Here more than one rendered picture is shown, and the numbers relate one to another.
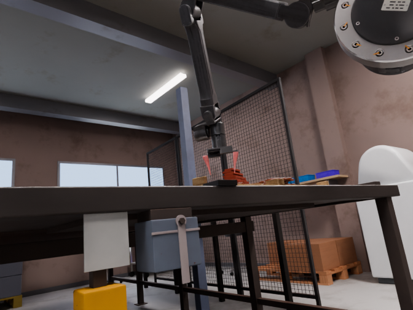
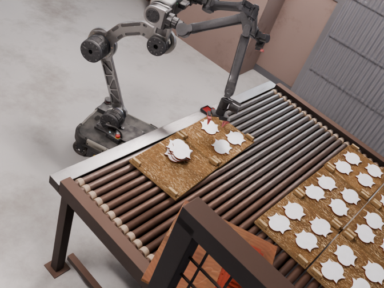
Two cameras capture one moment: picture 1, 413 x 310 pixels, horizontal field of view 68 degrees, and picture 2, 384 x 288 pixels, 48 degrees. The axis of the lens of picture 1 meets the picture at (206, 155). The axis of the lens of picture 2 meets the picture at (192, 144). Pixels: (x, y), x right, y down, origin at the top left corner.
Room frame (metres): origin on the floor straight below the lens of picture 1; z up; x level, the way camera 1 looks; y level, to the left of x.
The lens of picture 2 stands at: (3.21, -0.99, 2.58)
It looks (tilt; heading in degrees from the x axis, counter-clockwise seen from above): 39 degrees down; 157
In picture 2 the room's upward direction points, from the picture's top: 22 degrees clockwise
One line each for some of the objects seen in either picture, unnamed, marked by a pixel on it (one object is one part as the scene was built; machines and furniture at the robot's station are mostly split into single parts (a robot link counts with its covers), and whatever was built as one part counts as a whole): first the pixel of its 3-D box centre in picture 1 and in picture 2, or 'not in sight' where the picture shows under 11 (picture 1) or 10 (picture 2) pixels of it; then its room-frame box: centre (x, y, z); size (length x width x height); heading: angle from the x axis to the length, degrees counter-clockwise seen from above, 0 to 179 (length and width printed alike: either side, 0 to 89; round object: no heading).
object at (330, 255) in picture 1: (300, 258); not in sight; (4.65, -1.18, 0.24); 1.31 x 0.90 x 0.47; 41
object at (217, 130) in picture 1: (216, 130); (224, 103); (1.20, -0.05, 1.18); 0.07 x 0.06 x 0.07; 62
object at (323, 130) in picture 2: not in sight; (255, 176); (1.51, 0.19, 0.90); 1.95 x 0.05 x 0.05; 128
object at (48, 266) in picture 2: (404, 285); (63, 227); (1.63, -0.89, 0.43); 0.12 x 0.12 x 0.85; 38
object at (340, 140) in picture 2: not in sight; (274, 192); (1.63, 0.28, 0.90); 1.95 x 0.05 x 0.05; 128
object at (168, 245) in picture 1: (169, 245); not in sight; (0.82, 0.12, 0.77); 0.14 x 0.11 x 0.18; 128
